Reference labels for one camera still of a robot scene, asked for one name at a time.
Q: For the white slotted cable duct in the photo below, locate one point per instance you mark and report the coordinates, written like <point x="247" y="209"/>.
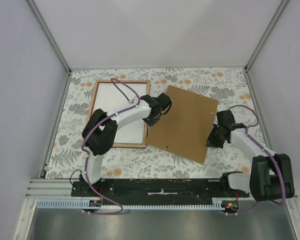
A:
<point x="87" y="204"/>

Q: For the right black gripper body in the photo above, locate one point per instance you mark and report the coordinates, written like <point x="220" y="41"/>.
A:
<point x="214" y="139"/>

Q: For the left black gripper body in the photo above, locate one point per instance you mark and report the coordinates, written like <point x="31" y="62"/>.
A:
<point x="152" y="121"/>

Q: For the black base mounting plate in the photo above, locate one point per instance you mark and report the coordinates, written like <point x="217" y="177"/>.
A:
<point x="166" y="191"/>

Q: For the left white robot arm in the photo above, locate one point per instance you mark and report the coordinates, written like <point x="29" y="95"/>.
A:
<point x="101" y="129"/>

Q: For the wooden picture frame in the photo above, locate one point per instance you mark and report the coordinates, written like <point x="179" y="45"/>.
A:
<point x="138" y="87"/>

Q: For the floral patterned table mat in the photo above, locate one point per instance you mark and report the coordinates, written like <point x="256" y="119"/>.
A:
<point x="227" y="85"/>

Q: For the brown cardboard backing board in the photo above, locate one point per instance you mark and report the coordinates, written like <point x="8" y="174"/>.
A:
<point x="183" y="131"/>

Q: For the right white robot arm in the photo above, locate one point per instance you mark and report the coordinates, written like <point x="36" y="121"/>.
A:
<point x="270" y="177"/>

